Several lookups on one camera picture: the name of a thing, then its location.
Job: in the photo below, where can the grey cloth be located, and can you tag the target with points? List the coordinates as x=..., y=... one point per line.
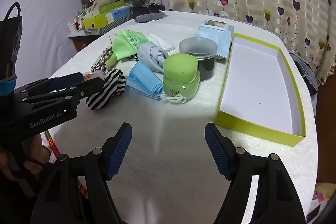
x=304, y=69

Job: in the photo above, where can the blue tissue pack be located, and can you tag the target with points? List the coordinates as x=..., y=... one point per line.
x=119, y=14

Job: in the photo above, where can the grey sock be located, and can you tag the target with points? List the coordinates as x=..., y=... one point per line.
x=149, y=54

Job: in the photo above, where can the lime green open box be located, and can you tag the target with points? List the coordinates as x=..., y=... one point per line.
x=257, y=82

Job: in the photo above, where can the bright green cloth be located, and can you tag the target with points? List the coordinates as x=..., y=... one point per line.
x=126, y=43

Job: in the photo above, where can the green cosmetic jar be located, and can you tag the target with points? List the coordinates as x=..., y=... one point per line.
x=181, y=69

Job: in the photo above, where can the grey black headset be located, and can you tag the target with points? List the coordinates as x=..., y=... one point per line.
x=147, y=17

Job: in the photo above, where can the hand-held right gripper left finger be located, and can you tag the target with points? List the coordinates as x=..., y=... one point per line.
x=119, y=150

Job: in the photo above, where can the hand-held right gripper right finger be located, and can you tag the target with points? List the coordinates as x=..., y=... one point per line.
x=218, y=150

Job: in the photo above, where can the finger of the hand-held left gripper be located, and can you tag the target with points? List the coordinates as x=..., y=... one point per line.
x=86, y=87
x=68, y=78

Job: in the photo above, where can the white paper cup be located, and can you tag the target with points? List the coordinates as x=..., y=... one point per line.
x=71, y=27

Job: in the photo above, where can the blue face mask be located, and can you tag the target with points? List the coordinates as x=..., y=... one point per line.
x=143, y=79

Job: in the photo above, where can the brown wooden cabinet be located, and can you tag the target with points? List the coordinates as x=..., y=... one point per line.
x=81, y=41

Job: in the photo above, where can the dark jar with frosted lid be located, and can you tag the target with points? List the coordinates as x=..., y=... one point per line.
x=198, y=48

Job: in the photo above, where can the person's left hand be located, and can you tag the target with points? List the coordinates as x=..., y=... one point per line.
x=42, y=154

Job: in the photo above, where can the striped cardboard tray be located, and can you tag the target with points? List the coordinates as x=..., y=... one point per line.
x=105, y=28

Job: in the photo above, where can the flat green white box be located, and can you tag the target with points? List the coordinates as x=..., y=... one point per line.
x=110, y=6

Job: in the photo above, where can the black white striped sock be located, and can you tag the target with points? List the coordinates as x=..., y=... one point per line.
x=105, y=92

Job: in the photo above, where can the pink striped cloth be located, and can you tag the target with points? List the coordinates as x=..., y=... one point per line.
x=52, y=144

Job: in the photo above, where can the light blue wipes packet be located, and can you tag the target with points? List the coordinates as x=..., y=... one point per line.
x=218, y=35

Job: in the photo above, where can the patterned colourful cloth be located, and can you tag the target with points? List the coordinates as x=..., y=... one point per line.
x=323, y=195

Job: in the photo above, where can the lime box with round hole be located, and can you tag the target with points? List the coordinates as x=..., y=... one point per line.
x=94, y=20

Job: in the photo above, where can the beige roll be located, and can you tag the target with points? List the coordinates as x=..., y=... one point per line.
x=101, y=2

